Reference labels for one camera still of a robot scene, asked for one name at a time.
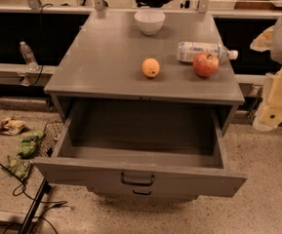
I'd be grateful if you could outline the clear plastic water bottle lying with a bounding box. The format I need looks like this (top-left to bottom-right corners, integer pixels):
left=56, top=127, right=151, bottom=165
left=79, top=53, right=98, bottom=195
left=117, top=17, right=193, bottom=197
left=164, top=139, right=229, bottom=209
left=177, top=42, right=238, bottom=63

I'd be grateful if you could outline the orange fruit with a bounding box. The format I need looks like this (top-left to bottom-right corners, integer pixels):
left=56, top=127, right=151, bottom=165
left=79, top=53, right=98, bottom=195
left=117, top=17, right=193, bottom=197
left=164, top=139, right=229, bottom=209
left=141, top=58, right=160, bottom=78

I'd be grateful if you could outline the red apple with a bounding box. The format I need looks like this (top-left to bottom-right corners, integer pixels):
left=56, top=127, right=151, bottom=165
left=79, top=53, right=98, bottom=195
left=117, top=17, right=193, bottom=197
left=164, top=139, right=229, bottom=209
left=193, top=53, right=219, bottom=78

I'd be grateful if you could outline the green chip bag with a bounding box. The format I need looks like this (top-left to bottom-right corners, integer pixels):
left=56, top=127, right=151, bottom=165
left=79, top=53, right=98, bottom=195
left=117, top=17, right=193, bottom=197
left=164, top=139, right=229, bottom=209
left=18, top=131, right=44, bottom=158
left=3, top=155, right=31, bottom=181

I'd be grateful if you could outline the black lower drawer handle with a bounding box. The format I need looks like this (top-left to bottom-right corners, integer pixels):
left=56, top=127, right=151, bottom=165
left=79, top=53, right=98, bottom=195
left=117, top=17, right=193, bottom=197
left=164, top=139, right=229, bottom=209
left=132, top=190, right=152, bottom=196

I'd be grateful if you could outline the black floor cable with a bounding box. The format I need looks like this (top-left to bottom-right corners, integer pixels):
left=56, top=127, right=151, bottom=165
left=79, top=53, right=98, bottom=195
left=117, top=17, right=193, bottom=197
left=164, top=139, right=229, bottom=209
left=0, top=150, right=70, bottom=234

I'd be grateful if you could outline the grey metal drawer cabinet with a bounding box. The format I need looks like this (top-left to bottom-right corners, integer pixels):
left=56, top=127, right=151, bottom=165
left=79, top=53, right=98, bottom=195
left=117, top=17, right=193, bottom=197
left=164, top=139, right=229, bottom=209
left=43, top=9, right=246, bottom=201

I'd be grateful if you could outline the black stand leg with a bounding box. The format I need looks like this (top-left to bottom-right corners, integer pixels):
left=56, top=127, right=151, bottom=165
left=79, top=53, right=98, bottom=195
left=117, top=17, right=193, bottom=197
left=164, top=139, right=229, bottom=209
left=18, top=179, right=49, bottom=234

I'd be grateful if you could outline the white ceramic bowl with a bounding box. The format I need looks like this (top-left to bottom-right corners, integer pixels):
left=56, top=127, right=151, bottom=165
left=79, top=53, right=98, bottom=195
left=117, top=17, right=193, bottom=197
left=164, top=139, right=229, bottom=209
left=134, top=10, right=166, bottom=35

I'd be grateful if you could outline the small upright water bottle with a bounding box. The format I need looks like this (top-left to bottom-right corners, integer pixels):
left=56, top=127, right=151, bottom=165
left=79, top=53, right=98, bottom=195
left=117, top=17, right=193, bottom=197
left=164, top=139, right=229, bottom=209
left=20, top=41, right=39, bottom=71

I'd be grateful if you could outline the black drawer handle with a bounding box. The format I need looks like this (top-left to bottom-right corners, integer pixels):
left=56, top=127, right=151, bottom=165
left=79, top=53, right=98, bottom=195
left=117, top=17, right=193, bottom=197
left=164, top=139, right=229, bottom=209
left=132, top=190, right=152, bottom=196
left=120, top=173, right=155, bottom=187

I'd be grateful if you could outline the green chip bag upper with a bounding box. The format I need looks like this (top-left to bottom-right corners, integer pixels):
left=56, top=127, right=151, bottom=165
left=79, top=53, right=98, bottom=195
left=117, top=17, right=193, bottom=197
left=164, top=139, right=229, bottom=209
left=18, top=131, right=44, bottom=158

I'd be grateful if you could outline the green chip bag lower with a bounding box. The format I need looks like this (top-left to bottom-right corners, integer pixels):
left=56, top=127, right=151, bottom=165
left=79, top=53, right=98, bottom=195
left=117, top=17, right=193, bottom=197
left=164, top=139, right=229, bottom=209
left=3, top=155, right=31, bottom=181

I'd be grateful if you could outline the open grey top drawer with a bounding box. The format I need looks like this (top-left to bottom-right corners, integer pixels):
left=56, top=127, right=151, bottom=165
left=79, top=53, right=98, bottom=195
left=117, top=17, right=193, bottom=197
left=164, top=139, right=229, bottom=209
left=34, top=99, right=247, bottom=199

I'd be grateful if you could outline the brown snack wrapper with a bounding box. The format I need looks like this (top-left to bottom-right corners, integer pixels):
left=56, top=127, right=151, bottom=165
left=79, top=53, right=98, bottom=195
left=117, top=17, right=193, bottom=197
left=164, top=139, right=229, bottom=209
left=0, top=118, right=25, bottom=136

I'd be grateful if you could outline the black wire basket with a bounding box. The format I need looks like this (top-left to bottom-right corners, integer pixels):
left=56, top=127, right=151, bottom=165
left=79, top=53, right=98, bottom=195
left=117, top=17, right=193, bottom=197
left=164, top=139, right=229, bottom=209
left=37, top=121, right=63, bottom=158

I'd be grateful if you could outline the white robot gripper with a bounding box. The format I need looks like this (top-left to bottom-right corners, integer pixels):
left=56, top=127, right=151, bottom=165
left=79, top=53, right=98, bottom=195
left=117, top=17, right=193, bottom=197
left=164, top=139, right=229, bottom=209
left=250, top=15, right=282, bottom=132

